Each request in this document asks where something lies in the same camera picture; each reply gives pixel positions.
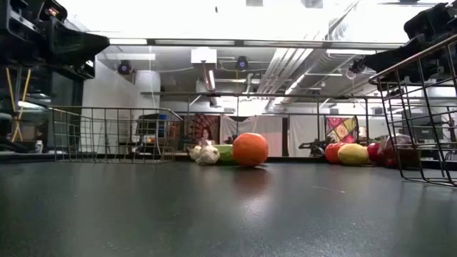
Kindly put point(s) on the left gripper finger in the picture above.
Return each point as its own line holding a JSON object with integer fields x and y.
{"x": 78, "y": 46}
{"x": 68, "y": 71}

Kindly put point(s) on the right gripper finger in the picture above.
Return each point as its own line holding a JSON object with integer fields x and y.
{"x": 396, "y": 55}
{"x": 433, "y": 64}

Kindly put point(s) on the dark red pomegranate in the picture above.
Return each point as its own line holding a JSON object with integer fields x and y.
{"x": 396, "y": 157}

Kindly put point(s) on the orange-yellow lemon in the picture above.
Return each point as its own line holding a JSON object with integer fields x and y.
{"x": 352, "y": 154}

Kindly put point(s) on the orange-red ribbed tomato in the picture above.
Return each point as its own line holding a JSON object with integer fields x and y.
{"x": 331, "y": 152}

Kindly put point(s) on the white garlic bulb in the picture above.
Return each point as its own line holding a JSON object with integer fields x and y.
{"x": 208, "y": 155}
{"x": 194, "y": 151}

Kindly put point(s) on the orange fruit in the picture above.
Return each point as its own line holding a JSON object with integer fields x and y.
{"x": 250, "y": 149}

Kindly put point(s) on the green ridged gourd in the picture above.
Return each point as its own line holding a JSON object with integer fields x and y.
{"x": 225, "y": 153}

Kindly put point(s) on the black background robot arm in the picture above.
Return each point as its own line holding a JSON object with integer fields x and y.
{"x": 314, "y": 146}

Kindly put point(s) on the black hanging ceiling device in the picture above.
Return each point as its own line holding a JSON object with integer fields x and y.
{"x": 357, "y": 66}

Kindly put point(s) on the ceiling light tube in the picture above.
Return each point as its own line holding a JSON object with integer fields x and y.
{"x": 194, "y": 42}
{"x": 282, "y": 43}
{"x": 128, "y": 41}

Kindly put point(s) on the white cup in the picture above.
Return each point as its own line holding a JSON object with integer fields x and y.
{"x": 38, "y": 146}

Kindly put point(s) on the colourful patchwork tapestry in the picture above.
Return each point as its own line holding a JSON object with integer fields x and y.
{"x": 341, "y": 129}

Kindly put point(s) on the black background monitor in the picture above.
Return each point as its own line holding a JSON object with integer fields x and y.
{"x": 151, "y": 123}

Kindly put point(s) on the white hanging sheet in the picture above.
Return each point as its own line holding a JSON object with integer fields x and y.
{"x": 275, "y": 135}
{"x": 246, "y": 125}
{"x": 303, "y": 133}

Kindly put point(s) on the white ceiling box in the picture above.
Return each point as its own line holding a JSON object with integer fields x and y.
{"x": 203, "y": 55}

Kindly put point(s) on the red mandala tapestry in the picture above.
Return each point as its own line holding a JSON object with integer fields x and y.
{"x": 210, "y": 121}

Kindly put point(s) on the person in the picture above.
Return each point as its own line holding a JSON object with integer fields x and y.
{"x": 205, "y": 137}

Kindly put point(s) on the black round ceiling camera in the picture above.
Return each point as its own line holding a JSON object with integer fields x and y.
{"x": 241, "y": 63}
{"x": 125, "y": 67}

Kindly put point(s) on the white corrugated ceiling duct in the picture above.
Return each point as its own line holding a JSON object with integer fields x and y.
{"x": 314, "y": 68}

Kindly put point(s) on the black pipe frame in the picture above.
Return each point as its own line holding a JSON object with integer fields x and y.
{"x": 285, "y": 95}

